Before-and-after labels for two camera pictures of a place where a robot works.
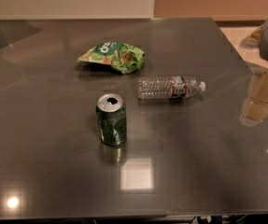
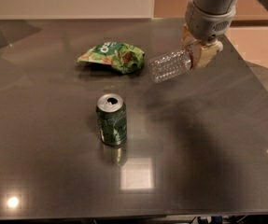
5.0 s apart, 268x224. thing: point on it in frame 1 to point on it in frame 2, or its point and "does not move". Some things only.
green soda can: x=111 y=112 does not move
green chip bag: x=124 y=57 does not move
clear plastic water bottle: x=169 y=87 to x=169 y=64
